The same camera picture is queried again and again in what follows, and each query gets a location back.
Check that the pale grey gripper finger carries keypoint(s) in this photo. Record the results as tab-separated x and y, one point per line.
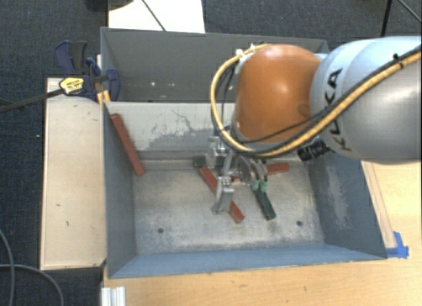
218	196
229	200

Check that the dark green flat block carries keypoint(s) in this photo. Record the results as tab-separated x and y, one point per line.
199	161
266	205

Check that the red-brown flat block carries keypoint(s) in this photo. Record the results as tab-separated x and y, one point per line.
208	176
127	143
278	167

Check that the grey metal bin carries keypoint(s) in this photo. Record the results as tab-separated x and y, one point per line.
184	219

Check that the pale wood flat board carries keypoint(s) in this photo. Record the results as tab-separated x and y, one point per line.
72	179

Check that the black cylinder on white bracket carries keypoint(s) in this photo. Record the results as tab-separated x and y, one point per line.
311	151

